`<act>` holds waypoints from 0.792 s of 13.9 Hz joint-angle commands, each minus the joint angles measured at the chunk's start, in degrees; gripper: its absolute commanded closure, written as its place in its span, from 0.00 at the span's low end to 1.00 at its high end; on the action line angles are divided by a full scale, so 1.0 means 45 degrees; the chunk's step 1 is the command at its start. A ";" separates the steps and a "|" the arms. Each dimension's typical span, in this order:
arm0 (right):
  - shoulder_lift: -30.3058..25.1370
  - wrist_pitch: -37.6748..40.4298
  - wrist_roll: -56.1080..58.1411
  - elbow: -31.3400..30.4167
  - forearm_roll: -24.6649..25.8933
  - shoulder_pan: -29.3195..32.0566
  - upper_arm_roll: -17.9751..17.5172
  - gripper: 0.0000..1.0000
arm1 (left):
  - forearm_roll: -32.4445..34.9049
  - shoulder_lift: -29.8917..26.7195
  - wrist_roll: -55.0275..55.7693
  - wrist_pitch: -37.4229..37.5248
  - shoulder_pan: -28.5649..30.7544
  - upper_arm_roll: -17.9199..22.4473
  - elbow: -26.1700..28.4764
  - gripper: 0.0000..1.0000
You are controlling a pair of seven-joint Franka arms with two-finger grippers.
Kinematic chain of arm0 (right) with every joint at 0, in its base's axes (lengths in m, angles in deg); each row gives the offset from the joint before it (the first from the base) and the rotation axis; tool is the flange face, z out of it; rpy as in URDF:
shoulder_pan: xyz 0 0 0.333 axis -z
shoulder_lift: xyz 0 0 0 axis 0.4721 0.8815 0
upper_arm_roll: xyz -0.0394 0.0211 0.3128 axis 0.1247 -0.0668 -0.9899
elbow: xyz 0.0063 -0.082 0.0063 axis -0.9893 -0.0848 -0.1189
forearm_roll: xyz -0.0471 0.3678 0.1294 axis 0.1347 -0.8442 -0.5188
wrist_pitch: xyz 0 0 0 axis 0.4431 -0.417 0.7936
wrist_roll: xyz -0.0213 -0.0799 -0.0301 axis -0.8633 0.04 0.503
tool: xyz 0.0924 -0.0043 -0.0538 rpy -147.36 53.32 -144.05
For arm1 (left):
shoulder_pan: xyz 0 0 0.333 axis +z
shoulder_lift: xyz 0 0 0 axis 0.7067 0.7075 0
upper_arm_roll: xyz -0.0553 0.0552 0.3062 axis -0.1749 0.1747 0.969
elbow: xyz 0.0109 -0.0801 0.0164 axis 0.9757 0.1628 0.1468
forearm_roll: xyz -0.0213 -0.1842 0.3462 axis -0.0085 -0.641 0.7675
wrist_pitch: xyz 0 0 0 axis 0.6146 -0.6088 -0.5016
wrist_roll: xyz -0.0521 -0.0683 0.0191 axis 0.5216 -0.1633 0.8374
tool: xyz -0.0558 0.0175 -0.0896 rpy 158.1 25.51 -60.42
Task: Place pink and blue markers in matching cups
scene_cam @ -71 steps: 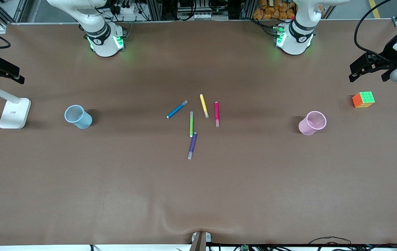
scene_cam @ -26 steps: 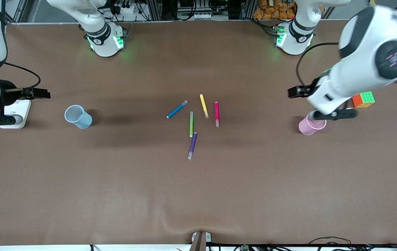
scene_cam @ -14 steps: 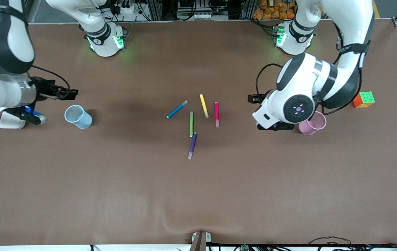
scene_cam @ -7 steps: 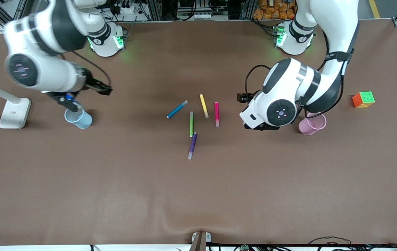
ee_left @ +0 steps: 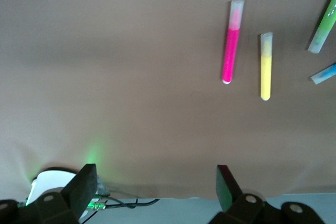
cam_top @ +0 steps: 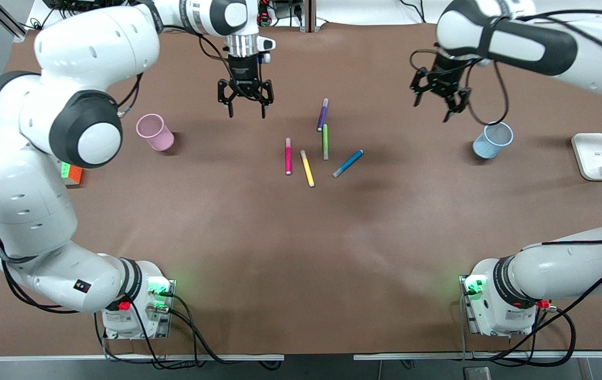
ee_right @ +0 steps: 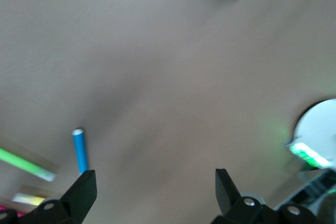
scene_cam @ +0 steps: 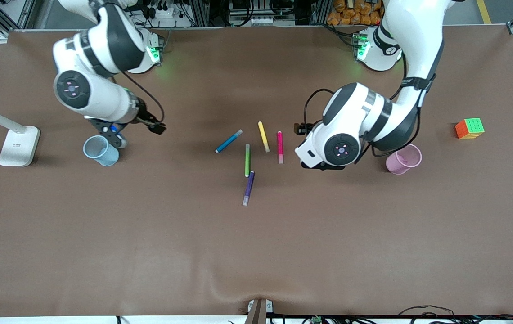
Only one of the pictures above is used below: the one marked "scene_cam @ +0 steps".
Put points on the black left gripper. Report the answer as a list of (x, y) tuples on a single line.
[(302, 129)]

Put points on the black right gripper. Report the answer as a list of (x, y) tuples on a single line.
[(147, 120)]

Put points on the pink marker pen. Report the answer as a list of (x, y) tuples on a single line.
[(280, 144)]

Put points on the blue marker pen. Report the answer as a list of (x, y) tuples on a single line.
[(228, 141)]

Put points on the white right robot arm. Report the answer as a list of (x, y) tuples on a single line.
[(103, 45)]

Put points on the yellow marker pen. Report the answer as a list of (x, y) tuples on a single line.
[(263, 135)]

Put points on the green marker pen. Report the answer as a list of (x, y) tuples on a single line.
[(247, 159)]

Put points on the light blue mesh cup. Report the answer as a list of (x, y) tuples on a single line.
[(103, 157)]

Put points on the purple marker pen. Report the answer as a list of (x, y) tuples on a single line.
[(249, 186)]

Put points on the pink mesh cup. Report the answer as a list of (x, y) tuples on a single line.
[(402, 164)]

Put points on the white power strip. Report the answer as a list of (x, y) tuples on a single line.
[(263, 20)]

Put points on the white adapter box with plugs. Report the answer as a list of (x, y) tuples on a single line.
[(162, 12)]

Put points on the bag of orange items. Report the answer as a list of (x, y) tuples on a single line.
[(351, 13)]

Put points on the white desk lamp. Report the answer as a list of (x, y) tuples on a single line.
[(18, 148)]

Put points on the colourful puzzle cube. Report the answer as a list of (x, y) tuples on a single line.
[(469, 129)]

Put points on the small green circuit board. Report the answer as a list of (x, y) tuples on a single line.
[(316, 320)]

